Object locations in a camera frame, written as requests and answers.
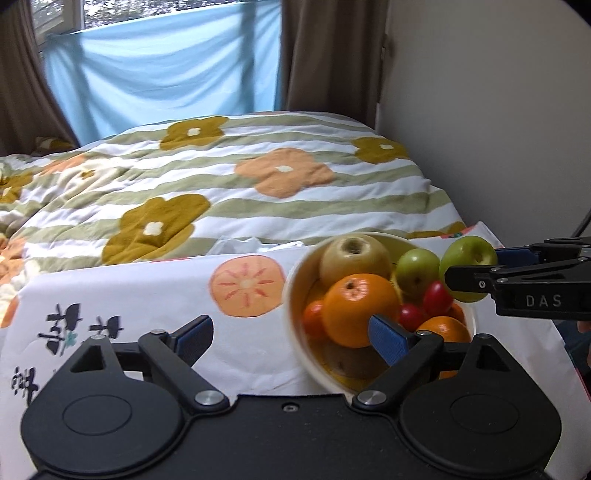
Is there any green apple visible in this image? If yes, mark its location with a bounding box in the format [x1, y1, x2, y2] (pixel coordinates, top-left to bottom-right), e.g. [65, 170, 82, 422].
[394, 248, 440, 299]
[439, 236, 498, 303]

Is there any red cherry tomato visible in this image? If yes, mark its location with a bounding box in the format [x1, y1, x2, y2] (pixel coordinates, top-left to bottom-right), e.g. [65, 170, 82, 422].
[422, 281, 454, 319]
[399, 303, 428, 332]

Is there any large orange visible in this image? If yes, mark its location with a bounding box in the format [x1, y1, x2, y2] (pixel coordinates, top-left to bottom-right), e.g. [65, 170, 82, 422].
[417, 315, 473, 380]
[322, 273, 401, 349]

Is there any small mandarin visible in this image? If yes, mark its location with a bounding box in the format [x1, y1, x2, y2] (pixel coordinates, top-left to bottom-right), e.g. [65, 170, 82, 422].
[446, 302, 466, 324]
[301, 300, 327, 341]

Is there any large yellow pear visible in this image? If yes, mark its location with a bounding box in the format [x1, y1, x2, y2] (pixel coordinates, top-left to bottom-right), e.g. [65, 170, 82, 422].
[318, 233, 392, 287]

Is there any person's hand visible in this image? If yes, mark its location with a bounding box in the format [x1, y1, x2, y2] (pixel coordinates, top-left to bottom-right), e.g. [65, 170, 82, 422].
[577, 321, 591, 366]

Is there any cream yellow duck bowl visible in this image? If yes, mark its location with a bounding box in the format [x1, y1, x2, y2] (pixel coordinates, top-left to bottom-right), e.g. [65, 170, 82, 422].
[283, 233, 417, 396]

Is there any floral striped quilt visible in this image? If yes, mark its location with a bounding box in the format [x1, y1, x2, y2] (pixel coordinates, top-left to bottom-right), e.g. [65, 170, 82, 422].
[0, 110, 468, 301]

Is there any brown right curtain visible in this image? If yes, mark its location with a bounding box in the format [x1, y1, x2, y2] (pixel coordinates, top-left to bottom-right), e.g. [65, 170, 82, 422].
[280, 0, 389, 127]

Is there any brown curtain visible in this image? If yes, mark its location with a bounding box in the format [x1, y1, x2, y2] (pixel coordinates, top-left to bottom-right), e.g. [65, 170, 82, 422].
[1, 1, 79, 156]
[280, 0, 389, 127]

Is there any brown left curtain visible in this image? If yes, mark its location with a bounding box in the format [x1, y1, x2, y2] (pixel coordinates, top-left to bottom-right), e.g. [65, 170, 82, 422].
[1, 1, 79, 156]

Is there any light blue window cloth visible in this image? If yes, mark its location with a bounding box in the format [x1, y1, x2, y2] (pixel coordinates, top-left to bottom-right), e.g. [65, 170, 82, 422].
[44, 1, 281, 144]

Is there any black cable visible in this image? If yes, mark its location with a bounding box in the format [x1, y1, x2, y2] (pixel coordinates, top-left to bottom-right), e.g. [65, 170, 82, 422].
[571, 209, 591, 239]

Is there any window frame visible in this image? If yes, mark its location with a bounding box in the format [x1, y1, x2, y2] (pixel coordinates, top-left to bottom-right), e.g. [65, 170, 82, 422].
[29, 0, 242, 47]

